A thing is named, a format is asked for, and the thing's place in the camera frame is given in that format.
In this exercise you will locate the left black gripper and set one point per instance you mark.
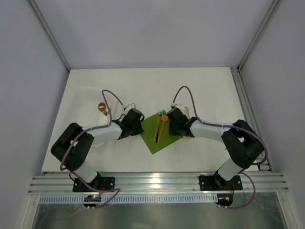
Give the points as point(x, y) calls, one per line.
point(137, 129)

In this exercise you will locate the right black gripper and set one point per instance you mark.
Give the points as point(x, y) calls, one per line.
point(173, 127)

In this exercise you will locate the orange plastic spoon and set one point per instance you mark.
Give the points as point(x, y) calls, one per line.
point(164, 119)

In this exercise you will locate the green paper napkin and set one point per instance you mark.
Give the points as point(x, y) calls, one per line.
point(166, 139)

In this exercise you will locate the orange plastic knife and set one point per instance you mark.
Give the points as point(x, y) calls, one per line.
point(156, 128)

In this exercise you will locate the iridescent metal fork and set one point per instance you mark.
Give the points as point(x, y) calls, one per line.
point(161, 113)

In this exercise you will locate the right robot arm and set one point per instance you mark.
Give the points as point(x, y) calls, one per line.
point(241, 142)

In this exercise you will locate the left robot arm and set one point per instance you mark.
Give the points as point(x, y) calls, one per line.
point(73, 146)

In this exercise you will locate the beige utensil tray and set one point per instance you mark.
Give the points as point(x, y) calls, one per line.
point(187, 114)

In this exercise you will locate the copper round ball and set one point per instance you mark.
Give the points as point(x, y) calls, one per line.
point(102, 106)

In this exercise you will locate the white plastic basket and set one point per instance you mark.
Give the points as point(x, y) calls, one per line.
point(83, 109)

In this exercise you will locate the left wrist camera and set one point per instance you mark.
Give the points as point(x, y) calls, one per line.
point(127, 107)

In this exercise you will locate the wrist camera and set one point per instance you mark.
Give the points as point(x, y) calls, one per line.
point(127, 107)
point(176, 104)

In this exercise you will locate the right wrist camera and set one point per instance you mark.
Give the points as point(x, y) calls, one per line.
point(176, 104)

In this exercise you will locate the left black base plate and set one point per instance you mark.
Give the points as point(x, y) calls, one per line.
point(104, 183)

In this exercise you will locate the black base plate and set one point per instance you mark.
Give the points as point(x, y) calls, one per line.
point(217, 183)
point(104, 183)

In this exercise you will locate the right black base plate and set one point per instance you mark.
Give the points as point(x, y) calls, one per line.
point(217, 183)

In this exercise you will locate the white slotted cable duct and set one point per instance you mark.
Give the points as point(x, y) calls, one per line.
point(129, 198)

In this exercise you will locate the right aluminium frame rail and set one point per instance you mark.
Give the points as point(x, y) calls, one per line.
point(248, 113)

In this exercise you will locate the aluminium front rail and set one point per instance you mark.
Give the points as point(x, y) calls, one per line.
point(140, 183)

